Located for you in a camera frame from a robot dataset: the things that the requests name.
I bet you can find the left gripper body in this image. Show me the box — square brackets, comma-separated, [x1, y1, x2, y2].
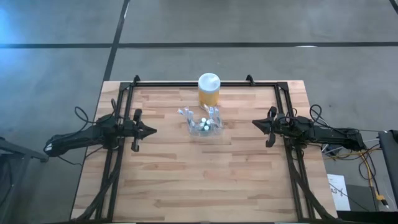
[116, 116, 135, 144]

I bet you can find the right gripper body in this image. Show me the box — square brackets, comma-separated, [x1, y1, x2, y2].
[272, 114, 300, 140]

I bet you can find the yellow wipes canister white lid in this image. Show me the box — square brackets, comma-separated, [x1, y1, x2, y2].
[197, 72, 221, 108]

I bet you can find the white paper sheet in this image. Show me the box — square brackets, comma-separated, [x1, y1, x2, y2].
[327, 173, 351, 212]

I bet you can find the dark grey equipment case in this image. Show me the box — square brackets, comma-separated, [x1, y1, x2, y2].
[336, 184, 398, 224]

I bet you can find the dark grey side stand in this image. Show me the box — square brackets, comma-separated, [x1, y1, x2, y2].
[0, 136, 50, 224]

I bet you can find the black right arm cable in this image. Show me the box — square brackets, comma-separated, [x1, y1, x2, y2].
[289, 104, 361, 138]

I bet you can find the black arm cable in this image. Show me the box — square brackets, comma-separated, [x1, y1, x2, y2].
[289, 104, 361, 138]
[73, 98, 124, 125]

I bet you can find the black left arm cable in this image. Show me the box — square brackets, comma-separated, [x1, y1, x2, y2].
[73, 98, 124, 125]

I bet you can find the black metal table frame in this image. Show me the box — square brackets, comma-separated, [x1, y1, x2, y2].
[70, 74, 339, 223]

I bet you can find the grey cable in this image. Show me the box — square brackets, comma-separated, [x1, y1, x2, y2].
[323, 138, 381, 155]

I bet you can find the black power cable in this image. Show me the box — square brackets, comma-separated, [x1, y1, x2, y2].
[310, 104, 383, 187]

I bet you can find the yellow cable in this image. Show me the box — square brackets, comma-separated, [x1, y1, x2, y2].
[323, 148, 389, 208]

